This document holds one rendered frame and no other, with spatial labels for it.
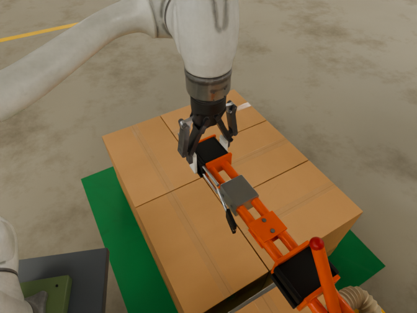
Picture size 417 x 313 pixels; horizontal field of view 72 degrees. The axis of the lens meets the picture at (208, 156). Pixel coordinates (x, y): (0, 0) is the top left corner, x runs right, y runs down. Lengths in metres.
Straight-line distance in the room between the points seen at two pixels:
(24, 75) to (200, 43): 0.27
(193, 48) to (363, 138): 2.53
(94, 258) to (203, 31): 0.97
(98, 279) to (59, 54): 0.86
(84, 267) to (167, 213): 0.48
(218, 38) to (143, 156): 1.33
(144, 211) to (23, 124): 1.95
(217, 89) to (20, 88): 0.31
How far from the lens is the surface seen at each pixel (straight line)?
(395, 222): 2.46
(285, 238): 0.63
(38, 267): 1.31
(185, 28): 0.50
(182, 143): 0.65
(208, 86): 0.54
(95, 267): 1.23
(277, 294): 0.94
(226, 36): 0.50
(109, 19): 0.61
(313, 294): 0.58
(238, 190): 0.67
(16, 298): 1.07
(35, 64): 0.53
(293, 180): 1.67
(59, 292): 1.19
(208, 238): 1.42
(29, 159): 2.84
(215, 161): 0.71
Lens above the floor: 1.83
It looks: 49 degrees down
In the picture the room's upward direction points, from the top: straight up
